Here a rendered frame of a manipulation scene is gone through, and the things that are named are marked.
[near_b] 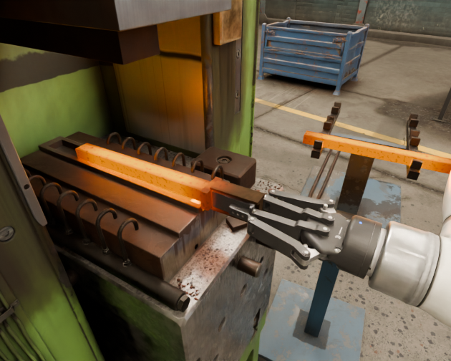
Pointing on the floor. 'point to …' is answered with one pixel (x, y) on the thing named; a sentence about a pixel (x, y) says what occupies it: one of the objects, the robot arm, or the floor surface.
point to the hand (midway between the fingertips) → (235, 200)
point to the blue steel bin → (313, 51)
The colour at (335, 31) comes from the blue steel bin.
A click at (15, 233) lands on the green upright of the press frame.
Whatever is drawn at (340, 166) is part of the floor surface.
